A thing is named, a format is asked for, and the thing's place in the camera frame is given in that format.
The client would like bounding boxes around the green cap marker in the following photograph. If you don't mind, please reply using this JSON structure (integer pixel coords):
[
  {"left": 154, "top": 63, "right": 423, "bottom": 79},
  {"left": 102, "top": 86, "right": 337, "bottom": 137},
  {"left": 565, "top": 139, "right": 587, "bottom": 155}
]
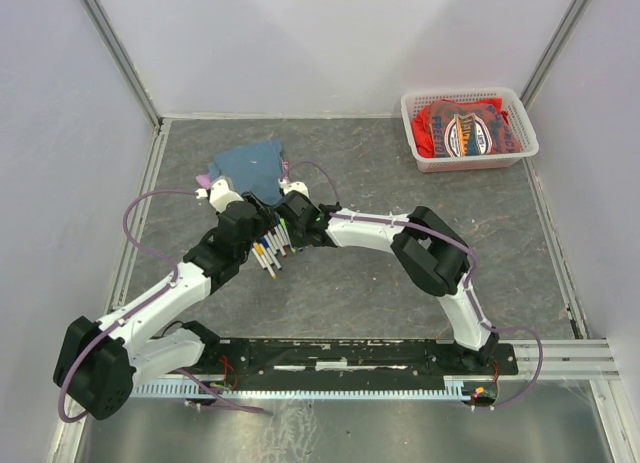
[{"left": 279, "top": 218, "right": 292, "bottom": 247}]

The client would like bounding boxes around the blue cap marker with eraser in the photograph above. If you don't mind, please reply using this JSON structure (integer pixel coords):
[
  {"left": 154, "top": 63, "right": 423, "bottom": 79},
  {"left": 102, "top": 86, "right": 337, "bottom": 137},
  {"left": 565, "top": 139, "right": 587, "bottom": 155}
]
[{"left": 270, "top": 227, "right": 288, "bottom": 258}]

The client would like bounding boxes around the blue cloth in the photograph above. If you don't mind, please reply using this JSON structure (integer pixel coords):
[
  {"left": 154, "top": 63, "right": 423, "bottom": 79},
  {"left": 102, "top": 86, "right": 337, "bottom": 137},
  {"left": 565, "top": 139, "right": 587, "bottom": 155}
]
[{"left": 208, "top": 139, "right": 284, "bottom": 205}]

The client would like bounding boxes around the pink cloth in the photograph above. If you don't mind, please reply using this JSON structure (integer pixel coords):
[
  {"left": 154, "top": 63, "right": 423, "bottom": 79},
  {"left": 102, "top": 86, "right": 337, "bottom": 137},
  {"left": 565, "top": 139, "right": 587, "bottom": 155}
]
[{"left": 196, "top": 173, "right": 212, "bottom": 189}]

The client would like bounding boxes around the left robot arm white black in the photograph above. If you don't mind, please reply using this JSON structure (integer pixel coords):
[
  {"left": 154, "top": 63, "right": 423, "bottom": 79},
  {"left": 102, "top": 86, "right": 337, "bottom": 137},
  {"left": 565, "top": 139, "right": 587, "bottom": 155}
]
[{"left": 53, "top": 192, "right": 273, "bottom": 423}]

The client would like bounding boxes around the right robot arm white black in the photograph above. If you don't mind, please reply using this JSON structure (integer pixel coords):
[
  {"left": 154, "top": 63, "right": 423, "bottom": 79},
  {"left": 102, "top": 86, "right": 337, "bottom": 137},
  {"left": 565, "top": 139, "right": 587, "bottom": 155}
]
[{"left": 276, "top": 191, "right": 499, "bottom": 374}]

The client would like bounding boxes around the yellow cap marker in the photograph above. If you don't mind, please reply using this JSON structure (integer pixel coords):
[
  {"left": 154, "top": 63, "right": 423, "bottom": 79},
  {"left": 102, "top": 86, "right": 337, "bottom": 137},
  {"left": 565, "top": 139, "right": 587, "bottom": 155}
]
[{"left": 254, "top": 243, "right": 277, "bottom": 279}]

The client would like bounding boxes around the red printed cloth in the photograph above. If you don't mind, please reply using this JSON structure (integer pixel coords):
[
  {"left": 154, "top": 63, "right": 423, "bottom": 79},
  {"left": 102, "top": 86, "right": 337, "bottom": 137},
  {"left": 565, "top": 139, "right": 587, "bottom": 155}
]
[{"left": 411, "top": 97, "right": 522, "bottom": 158}]

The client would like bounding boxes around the white plastic basket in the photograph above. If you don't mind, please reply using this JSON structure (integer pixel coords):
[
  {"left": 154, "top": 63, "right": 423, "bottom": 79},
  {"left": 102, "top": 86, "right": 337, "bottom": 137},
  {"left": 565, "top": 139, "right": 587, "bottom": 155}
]
[{"left": 400, "top": 87, "right": 539, "bottom": 173}]

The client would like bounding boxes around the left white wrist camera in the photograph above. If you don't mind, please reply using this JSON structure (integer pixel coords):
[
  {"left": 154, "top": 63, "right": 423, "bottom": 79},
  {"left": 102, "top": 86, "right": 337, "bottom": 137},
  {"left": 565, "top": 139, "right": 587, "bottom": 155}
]
[{"left": 195, "top": 176, "right": 244, "bottom": 214}]

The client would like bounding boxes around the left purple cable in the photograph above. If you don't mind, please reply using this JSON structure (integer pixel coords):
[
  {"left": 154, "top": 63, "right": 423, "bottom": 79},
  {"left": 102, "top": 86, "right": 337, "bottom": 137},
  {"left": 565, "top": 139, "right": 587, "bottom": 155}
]
[{"left": 57, "top": 189, "right": 266, "bottom": 424}]

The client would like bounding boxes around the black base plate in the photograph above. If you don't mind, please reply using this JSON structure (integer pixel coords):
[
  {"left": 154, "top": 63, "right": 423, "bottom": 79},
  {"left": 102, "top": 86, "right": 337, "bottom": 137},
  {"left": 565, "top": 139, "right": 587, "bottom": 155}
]
[{"left": 190, "top": 338, "right": 518, "bottom": 389}]

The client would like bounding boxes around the aluminium rail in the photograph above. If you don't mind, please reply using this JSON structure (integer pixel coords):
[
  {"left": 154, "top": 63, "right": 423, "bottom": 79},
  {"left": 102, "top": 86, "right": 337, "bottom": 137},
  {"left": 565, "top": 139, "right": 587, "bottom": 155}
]
[{"left": 510, "top": 339, "right": 620, "bottom": 381}]

